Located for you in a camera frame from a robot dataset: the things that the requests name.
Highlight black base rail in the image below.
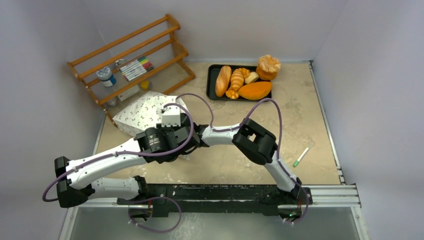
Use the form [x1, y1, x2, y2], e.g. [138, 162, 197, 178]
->
[117, 176, 313, 220]

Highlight fake muffin orange cup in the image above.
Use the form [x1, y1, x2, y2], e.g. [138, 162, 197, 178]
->
[256, 54, 281, 81]

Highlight purple cable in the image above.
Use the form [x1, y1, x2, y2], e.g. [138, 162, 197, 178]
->
[175, 93, 311, 213]
[42, 102, 196, 203]

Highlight black plastic tray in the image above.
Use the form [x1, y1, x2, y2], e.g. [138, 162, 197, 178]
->
[206, 64, 277, 102]

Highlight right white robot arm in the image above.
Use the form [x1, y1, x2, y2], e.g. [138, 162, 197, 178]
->
[196, 118, 302, 204]

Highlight round fake bread roll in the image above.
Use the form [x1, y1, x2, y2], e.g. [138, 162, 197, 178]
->
[238, 81, 273, 100]

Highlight yellow grey eraser block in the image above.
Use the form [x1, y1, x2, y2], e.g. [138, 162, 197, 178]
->
[140, 80, 153, 91]

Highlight seeded fake bread bun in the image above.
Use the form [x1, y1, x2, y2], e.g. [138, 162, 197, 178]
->
[244, 71, 259, 85]

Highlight patterned white paper bag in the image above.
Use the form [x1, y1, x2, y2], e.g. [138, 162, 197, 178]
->
[112, 91, 187, 137]

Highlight aluminium frame rail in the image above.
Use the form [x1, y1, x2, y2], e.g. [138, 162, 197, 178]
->
[78, 184, 362, 209]

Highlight braided fake bread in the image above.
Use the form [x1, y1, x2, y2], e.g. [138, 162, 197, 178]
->
[225, 68, 251, 99]

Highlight blue lid jar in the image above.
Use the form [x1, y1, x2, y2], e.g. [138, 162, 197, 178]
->
[96, 66, 116, 88]

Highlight small white box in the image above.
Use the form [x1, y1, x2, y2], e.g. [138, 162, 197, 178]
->
[117, 85, 140, 101]

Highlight green cap white marker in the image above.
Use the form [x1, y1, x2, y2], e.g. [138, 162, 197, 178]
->
[292, 147, 310, 168]

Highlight long fake bread loaf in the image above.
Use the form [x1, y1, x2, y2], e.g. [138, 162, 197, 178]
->
[215, 65, 232, 97]

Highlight orange wooden rack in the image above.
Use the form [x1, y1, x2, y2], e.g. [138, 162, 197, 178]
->
[66, 13, 196, 126]

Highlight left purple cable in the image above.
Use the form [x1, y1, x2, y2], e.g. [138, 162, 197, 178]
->
[42, 102, 196, 203]

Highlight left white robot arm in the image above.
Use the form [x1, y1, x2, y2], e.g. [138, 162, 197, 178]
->
[54, 115, 201, 208]

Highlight fake croissant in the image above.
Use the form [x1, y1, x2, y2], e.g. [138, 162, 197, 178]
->
[230, 69, 245, 91]

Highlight pack of coloured markers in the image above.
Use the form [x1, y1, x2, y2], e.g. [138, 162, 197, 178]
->
[119, 56, 155, 81]

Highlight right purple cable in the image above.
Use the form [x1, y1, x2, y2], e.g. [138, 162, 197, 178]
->
[175, 93, 311, 213]

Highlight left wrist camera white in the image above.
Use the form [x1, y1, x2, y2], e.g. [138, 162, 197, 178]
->
[161, 105, 181, 127]

